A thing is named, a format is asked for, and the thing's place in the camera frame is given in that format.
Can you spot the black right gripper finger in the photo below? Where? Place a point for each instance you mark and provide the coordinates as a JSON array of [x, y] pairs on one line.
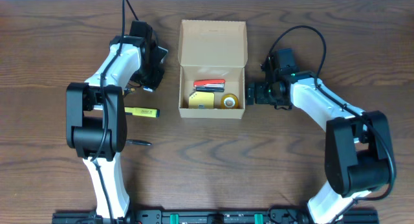
[[250, 100], [251, 88]]

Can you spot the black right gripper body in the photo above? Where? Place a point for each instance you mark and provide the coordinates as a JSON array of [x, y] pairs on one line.
[[251, 94]]

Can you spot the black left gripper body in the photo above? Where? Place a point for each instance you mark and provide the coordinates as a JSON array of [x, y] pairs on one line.
[[155, 76]]

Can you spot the blue white staples box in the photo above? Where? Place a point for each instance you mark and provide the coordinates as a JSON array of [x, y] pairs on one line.
[[148, 89]]

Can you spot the yellow clear tape roll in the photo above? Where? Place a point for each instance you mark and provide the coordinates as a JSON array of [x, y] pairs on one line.
[[229, 101]]

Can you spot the orange black correction tape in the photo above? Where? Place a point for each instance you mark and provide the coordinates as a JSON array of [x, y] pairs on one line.
[[128, 90]]

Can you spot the yellow highlighter marker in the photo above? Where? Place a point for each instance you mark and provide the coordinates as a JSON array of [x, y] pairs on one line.
[[142, 112]]

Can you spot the red stapler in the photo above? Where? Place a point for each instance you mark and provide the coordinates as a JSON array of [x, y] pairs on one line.
[[213, 85]]

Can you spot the brown cardboard box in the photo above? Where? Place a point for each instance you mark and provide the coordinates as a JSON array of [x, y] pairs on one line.
[[212, 50]]

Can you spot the yellow spiral notepad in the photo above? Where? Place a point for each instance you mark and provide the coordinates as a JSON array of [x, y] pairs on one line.
[[201, 100]]

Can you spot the black pen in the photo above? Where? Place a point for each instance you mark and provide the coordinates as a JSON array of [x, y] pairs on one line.
[[139, 142]]

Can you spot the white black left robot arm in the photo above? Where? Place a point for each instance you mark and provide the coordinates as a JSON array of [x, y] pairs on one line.
[[96, 125]]

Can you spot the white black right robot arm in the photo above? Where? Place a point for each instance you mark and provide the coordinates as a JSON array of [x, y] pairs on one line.
[[359, 163]]

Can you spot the black mounting rail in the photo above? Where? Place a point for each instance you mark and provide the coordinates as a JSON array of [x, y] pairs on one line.
[[213, 216]]

